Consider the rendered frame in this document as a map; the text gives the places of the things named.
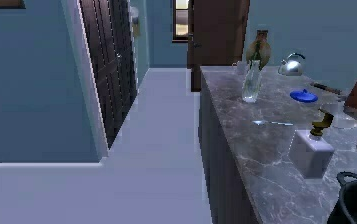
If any white soap dispenser bottle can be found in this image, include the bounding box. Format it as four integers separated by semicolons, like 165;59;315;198
288;108;336;180

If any clear glass bottle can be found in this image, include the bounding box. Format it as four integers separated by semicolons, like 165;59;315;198
241;59;263;104

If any framed wall picture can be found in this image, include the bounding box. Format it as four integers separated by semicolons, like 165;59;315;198
0;0;26;10

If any small clear glass cup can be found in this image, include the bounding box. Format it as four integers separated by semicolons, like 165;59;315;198
232;60;248;76

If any silver knife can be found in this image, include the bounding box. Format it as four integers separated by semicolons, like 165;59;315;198
252;119;295;127

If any window with dark frame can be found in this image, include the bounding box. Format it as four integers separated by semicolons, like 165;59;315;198
172;0;190;43

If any blue round lid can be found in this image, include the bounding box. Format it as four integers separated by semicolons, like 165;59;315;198
289;88;319;104

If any grey marble counter cabinet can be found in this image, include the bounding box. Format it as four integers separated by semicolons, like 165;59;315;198
198;65;357;224

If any black pot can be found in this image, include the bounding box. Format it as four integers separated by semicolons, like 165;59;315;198
325;171;357;224

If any brown handled utensil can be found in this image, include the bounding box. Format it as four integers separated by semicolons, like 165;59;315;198
309;81;342;95

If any dark brown slatted door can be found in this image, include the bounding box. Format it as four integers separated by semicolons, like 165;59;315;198
78;0;138;150

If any brown wooden room door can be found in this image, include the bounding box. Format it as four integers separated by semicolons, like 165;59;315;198
186;0;251;93

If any silver kettle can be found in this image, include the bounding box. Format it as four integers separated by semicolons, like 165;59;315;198
277;52;306;77

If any brown and green vase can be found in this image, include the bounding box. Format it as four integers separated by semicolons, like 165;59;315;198
245;29;272;71

